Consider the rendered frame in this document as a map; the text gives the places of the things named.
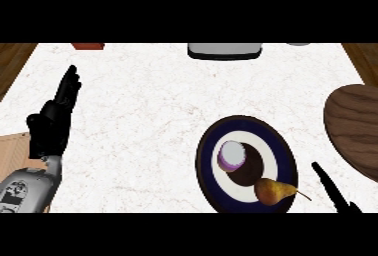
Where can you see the red brown box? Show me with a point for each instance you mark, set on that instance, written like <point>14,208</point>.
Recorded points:
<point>89,45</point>

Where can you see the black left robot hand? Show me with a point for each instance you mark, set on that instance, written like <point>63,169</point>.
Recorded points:
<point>50,126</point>

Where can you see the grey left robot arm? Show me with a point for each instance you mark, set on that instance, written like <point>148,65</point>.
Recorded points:
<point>27,190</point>

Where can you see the pale wooden crate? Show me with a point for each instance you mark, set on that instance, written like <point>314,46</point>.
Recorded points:
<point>16,153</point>

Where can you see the brown yellow pear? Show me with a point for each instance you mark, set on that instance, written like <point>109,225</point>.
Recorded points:
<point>274,191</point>

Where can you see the dark blue white plate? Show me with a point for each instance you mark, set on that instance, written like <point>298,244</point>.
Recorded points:
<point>246,164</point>

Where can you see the grey black appliance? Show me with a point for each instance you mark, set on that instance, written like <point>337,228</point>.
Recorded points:
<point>225,50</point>

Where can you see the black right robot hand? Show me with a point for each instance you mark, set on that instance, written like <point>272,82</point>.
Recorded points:
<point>332,190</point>

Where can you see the dark wooden bowl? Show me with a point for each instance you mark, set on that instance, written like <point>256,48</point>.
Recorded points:
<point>355,126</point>

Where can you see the small grey object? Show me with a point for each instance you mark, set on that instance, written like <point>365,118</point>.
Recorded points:
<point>299,44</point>

